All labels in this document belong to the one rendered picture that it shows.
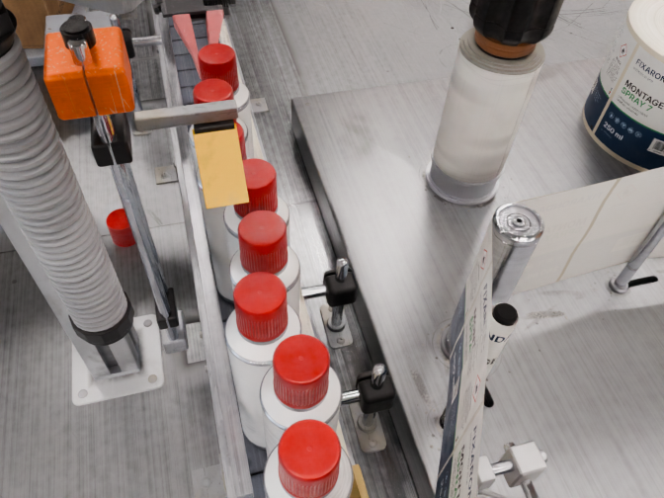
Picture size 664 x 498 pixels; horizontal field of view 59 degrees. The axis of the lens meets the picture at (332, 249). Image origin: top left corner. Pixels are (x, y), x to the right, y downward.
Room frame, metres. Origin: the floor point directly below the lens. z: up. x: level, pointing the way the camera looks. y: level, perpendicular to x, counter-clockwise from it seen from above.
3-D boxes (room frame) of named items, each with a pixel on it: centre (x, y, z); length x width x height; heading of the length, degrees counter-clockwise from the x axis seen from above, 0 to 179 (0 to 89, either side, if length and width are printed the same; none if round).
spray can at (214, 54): (0.45, 0.11, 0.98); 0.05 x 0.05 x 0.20
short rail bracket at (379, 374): (0.22, -0.03, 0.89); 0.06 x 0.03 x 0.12; 109
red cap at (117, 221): (0.44, 0.25, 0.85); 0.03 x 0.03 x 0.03
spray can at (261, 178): (0.30, 0.06, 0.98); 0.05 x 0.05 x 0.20
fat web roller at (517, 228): (0.29, -0.14, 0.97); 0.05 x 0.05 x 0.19
